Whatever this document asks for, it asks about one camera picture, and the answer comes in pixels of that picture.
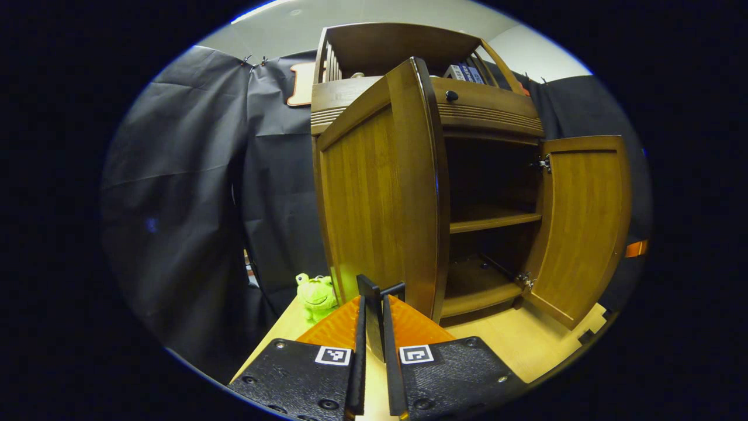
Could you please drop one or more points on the wooden shoe cabinet door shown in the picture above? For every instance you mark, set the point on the wooden shoe cabinet door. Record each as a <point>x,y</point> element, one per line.
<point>584,222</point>
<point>374,204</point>

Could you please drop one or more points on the black backdrop cloth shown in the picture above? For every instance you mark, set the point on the black backdrop cloth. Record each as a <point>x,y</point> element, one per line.
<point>187,204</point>

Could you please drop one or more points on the wooden slatted rack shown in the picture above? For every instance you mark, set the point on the wooden slatted rack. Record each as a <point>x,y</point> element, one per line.
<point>332,64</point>

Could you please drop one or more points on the wooden double-door shoe cabinet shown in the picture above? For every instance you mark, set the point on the wooden double-door shoe cabinet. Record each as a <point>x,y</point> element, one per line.
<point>491,219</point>

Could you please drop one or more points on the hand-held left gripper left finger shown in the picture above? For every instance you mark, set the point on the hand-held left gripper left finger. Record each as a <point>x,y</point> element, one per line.
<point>357,374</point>

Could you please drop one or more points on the white book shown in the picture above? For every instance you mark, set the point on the white book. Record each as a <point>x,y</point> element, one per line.
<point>452,72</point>

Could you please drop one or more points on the wooden drawer with black knob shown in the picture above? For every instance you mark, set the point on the wooden drawer with black knob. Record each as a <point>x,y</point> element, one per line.
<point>491,102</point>

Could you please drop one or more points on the green frog plush toy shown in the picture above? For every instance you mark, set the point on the green frog plush toy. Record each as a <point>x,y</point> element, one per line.
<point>317,295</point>

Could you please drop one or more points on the grey blue book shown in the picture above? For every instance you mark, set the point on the grey blue book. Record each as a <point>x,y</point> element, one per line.
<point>477,75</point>

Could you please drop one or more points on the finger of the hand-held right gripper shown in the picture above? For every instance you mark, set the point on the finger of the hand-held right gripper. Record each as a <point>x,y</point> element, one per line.
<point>636,248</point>

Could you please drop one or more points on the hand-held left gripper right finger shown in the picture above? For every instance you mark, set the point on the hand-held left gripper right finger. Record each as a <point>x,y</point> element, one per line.
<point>392,380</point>

